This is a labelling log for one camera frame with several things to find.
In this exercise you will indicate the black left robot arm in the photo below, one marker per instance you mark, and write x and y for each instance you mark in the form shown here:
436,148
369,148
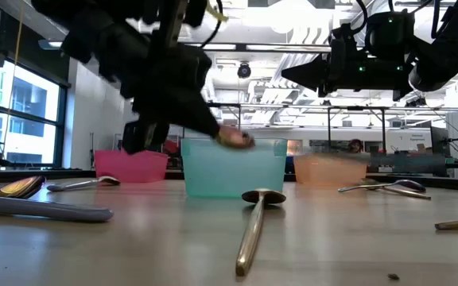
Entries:
105,39

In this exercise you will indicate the black window frame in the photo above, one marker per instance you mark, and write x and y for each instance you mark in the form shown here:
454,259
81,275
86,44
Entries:
63,127

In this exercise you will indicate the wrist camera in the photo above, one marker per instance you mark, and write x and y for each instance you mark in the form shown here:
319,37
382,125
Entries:
189,10
346,43

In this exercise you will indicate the black rig frame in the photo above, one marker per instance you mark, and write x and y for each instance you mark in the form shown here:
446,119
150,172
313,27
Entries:
383,131
239,119

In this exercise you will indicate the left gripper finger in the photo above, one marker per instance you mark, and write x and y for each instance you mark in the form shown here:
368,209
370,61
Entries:
197,117
145,137

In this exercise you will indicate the black ceiling camera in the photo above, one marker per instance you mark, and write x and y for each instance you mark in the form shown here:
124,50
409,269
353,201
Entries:
244,70
416,101

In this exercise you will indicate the cluttered workbench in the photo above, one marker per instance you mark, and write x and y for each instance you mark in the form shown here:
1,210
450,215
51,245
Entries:
451,168

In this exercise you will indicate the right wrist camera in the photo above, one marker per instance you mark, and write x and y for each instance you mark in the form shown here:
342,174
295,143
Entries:
346,43

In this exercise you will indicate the black monitor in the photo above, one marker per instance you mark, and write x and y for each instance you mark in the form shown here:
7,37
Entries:
439,141

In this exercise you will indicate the orange plastic bin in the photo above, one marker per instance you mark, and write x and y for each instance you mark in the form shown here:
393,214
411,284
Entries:
328,171

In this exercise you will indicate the person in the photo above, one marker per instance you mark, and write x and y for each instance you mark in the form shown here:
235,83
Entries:
355,146

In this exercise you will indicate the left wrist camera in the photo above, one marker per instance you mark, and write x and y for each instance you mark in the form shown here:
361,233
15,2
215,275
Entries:
189,10

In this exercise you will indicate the silver spoons right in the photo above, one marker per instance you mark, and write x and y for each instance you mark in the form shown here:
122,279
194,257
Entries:
408,194

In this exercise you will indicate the teal green plastic bin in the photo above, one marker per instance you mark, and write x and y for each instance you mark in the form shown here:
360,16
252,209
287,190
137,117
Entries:
229,171

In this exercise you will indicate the pink plastic bin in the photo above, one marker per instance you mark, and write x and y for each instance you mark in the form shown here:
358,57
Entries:
129,168

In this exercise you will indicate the small dark crumb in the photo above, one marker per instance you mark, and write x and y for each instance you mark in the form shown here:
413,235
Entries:
393,277

